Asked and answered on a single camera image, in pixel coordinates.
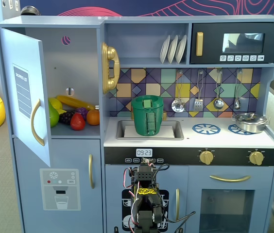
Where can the white toy plate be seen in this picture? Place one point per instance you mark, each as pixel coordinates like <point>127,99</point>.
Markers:
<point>172,49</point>
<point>164,49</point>
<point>181,49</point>

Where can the dark purple toy grapes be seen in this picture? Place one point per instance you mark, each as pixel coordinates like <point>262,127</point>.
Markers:
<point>65,117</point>

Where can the blue toy kitchen unit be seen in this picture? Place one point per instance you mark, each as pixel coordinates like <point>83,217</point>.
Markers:
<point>200,138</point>

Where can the red toy strawberry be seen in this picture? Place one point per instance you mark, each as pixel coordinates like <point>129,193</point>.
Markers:
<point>77,122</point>

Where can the black round object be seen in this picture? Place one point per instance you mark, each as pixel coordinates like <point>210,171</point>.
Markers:
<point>30,10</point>

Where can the steel pot with lid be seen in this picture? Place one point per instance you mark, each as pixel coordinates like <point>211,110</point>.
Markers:
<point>248,122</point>

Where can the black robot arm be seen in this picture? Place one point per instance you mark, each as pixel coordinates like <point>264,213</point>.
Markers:
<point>146,177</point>

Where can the blue oven door with window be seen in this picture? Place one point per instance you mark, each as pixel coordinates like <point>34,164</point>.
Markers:
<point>195,179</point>

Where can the gold toy faucet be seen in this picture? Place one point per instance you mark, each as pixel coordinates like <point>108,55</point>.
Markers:
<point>164,116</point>

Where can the light purple toy grapes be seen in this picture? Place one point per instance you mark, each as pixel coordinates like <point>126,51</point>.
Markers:
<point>82,111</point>

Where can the metal ladle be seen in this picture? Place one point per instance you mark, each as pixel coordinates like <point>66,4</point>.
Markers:
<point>218,104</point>

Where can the blue fridge door water dispenser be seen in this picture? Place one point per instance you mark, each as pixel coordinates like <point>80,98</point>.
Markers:
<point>73,155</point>

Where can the metal slotted spatula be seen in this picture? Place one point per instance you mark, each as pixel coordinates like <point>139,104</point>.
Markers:
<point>198,104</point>

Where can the yellow toy lemon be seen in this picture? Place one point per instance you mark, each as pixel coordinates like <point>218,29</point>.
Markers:
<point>55,103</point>

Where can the gold stove knob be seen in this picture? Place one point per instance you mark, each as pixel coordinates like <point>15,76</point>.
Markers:
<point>256,158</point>
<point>206,157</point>

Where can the metal spoon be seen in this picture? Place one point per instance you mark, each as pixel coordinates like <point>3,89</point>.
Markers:
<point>236,104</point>

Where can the orange toy fruit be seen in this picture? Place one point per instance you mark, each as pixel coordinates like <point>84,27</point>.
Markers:
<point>93,117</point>

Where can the blue cabinet door shopping list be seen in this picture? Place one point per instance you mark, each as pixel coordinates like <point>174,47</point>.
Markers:
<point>18,53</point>

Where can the metal slotted skimmer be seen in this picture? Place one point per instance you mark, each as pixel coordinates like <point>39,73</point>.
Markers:
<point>177,106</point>

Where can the grey sink basin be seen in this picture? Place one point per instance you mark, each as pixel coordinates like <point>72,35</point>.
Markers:
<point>149,138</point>

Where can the green toy pear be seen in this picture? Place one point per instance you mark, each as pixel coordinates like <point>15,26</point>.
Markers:
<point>53,116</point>

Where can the green printed plastic cup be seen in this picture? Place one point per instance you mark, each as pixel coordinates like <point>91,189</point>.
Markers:
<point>139,121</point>

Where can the yellow toy banana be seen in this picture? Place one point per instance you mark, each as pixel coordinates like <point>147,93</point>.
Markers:
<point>71,100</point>

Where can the gold toy telephone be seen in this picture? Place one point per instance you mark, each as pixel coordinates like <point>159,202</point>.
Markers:
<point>112,53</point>

